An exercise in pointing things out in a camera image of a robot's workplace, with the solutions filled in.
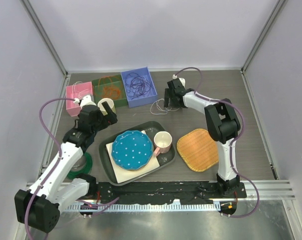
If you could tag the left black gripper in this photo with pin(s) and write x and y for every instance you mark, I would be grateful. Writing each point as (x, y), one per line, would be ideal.
(111, 116)

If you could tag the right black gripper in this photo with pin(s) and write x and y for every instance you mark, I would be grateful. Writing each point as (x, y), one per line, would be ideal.
(168, 95)

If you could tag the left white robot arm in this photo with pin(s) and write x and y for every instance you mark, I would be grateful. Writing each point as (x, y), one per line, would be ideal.
(40, 206)

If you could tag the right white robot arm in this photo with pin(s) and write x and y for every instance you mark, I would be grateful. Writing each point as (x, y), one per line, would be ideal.
(222, 124)

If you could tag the yellow mug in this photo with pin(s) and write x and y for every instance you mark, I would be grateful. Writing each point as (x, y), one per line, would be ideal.
(110, 103)

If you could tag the blue plastic box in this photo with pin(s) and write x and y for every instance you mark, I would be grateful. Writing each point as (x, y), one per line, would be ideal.
(139, 86)

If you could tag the green plastic box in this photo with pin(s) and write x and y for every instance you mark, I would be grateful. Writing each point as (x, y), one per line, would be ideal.
(110, 87)

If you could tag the blue polka dot plate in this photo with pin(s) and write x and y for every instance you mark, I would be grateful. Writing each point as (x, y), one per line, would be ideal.
(132, 150)

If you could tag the pink plastic box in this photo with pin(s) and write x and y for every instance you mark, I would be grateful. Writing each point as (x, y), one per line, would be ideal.
(77, 90)

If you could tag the pink mug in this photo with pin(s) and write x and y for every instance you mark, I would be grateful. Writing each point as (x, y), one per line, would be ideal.
(162, 142)

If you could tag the white paper napkin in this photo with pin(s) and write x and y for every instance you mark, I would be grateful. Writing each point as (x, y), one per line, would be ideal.
(131, 155)

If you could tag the orange woven basket tray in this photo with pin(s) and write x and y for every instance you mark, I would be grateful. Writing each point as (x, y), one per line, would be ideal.
(198, 150)

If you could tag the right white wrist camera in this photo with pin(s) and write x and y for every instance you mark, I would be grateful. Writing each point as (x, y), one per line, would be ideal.
(182, 80)

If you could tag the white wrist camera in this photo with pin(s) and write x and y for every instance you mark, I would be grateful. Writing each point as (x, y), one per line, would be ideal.
(86, 100)
(182, 80)

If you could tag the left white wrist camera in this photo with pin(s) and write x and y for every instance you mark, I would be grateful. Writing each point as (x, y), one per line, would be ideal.
(86, 100)

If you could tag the slotted cable duct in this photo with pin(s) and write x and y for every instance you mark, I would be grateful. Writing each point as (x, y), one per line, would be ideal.
(175, 206)

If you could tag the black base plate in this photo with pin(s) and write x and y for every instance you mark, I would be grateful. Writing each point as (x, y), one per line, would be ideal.
(160, 193)

